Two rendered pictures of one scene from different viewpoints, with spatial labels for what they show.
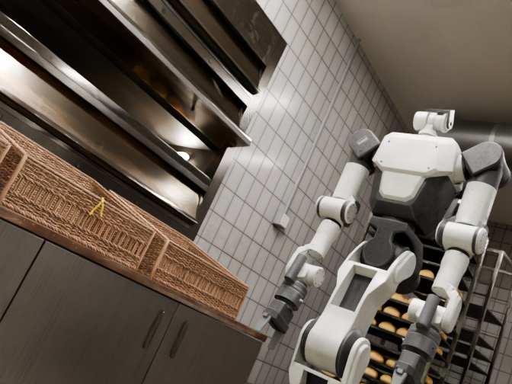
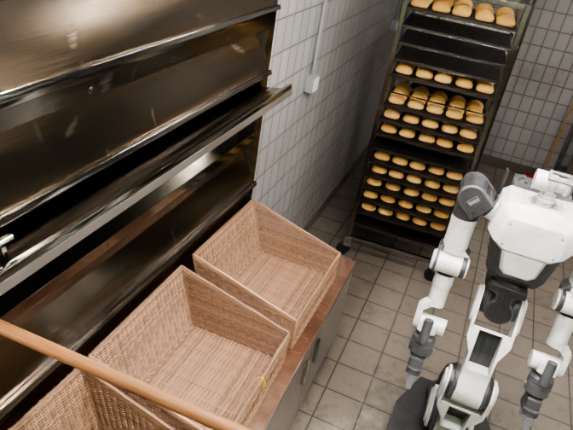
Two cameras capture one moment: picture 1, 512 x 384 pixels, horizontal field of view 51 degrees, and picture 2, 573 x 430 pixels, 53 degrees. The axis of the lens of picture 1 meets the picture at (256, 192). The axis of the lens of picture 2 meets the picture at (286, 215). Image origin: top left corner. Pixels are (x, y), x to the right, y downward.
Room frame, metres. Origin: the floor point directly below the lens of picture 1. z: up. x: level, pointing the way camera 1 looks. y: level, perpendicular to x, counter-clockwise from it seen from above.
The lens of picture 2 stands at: (0.42, 0.99, 2.17)
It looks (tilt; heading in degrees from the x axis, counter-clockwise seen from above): 30 degrees down; 336
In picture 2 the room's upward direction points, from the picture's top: 10 degrees clockwise
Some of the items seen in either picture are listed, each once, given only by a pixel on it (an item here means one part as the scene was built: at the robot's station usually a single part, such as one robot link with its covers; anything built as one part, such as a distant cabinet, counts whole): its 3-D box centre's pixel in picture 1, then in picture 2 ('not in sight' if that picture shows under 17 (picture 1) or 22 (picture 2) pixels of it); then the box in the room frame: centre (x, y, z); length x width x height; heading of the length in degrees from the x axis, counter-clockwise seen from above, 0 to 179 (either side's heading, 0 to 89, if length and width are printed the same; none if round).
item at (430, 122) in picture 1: (430, 125); (549, 185); (1.66, -0.45, 1.44); 0.10 x 0.07 x 0.09; 50
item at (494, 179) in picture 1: (488, 172); not in sight; (1.54, -0.65, 1.30); 0.12 x 0.09 x 0.14; 139
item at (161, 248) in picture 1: (172, 255); (269, 267); (2.27, 0.21, 0.72); 0.56 x 0.49 x 0.28; 139
